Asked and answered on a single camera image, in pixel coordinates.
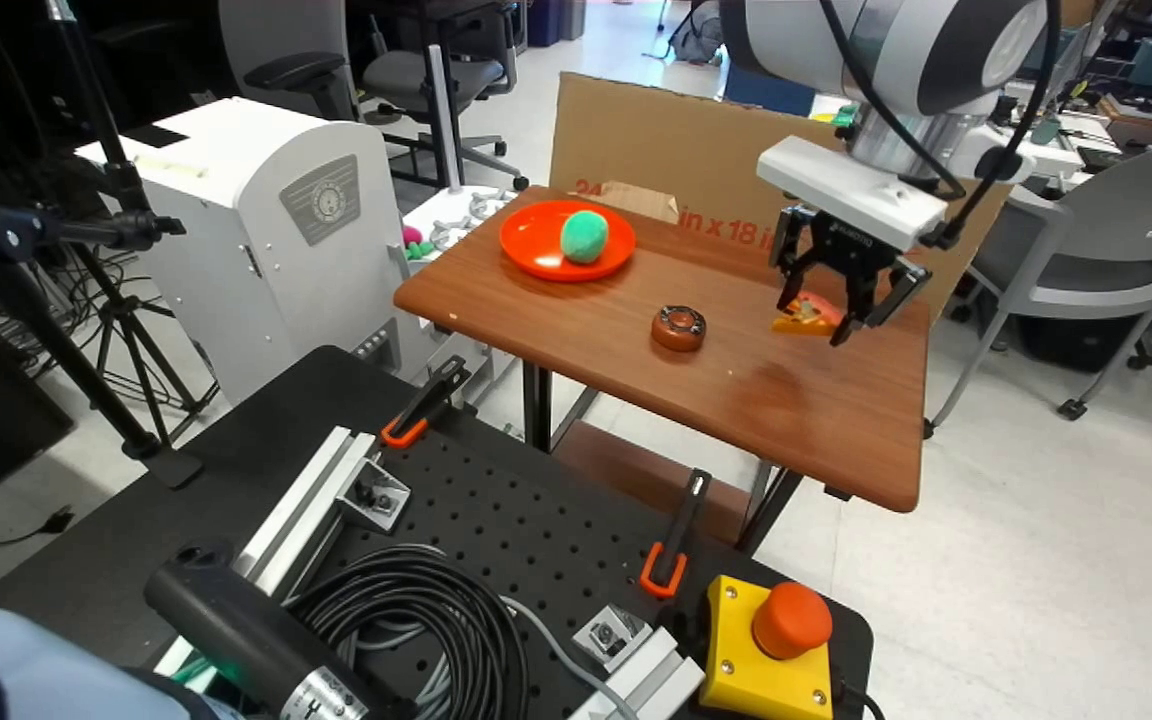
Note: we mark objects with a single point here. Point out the small metal corner bracket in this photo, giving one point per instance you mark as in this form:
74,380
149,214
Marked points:
379,495
611,632

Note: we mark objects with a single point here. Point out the black tripod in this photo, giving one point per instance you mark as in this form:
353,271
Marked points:
96,307

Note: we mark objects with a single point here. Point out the brown wooden table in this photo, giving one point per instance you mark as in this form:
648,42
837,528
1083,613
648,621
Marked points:
761,402

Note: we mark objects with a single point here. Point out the white machine cabinet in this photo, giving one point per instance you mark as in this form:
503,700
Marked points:
258,227

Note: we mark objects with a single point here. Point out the green ball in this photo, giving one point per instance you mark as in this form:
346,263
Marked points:
585,238

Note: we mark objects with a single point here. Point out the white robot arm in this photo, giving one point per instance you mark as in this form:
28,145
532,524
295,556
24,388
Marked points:
803,44

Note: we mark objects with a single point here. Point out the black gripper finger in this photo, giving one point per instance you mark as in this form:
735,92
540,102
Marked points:
867,309
794,282

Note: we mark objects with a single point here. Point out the blue bin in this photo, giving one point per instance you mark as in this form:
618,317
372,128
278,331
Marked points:
745,92

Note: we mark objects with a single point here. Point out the yellow emergency stop button box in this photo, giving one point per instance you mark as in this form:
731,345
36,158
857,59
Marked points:
756,660

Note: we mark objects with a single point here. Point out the orange plastic plate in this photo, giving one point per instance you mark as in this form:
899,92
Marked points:
536,244

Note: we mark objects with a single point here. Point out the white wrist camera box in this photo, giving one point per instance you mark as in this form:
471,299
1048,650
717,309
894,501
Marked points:
848,188

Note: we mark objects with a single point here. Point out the light blue rounded object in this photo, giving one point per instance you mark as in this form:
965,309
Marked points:
19,664

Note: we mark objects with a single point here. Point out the black camera on tripod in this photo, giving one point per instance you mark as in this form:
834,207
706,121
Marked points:
19,230

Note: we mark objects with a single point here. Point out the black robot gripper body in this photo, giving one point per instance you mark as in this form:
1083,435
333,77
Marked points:
848,244

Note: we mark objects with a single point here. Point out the grey high-back office chair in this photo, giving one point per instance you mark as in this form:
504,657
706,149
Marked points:
282,44

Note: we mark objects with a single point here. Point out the dark office chair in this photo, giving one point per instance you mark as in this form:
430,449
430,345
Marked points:
423,74

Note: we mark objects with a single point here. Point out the long aluminium profile rail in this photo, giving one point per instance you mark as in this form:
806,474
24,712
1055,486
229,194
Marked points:
301,514

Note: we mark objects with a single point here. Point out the yellow toy pizza slice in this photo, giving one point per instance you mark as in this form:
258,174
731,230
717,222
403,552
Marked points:
809,323

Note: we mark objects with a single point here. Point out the short aluminium profile rail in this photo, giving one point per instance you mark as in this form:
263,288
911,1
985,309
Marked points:
643,676

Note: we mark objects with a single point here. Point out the brown toy donut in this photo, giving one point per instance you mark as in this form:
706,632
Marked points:
679,331

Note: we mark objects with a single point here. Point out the black orange clamp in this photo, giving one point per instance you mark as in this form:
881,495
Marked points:
674,542
423,405

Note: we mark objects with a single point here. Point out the cardboard box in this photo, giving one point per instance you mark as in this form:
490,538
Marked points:
658,133

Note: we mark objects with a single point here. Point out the black perforated mounting table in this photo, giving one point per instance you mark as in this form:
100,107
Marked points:
522,523

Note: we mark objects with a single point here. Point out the grey metal pole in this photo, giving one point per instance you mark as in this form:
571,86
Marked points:
443,112

